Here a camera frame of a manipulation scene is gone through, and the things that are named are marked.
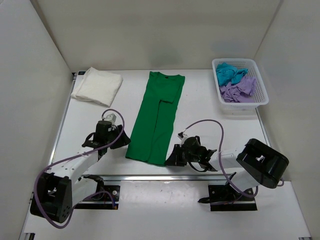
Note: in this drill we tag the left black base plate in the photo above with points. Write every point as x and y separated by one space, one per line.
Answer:
102 201

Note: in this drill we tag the teal t-shirt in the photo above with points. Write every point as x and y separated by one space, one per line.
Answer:
227 73

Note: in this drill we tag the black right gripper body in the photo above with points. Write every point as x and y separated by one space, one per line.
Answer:
182 156

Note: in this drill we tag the lilac t-shirt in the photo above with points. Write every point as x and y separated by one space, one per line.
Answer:
242 92

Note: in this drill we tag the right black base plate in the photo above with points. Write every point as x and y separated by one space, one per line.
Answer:
223 198

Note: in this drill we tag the white plastic basket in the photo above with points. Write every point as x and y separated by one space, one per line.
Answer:
260 96

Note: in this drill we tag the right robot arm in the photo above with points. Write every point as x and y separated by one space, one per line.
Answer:
260 164

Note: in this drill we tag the folded white t-shirt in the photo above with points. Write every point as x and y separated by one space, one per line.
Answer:
98 86

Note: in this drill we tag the green t-shirt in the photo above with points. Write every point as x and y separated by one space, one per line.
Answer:
154 125

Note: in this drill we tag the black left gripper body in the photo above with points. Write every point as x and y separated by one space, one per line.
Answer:
115 133

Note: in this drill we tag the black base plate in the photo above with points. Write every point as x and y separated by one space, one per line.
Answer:
223 198
102 201

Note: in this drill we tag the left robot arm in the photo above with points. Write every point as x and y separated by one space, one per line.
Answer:
60 190

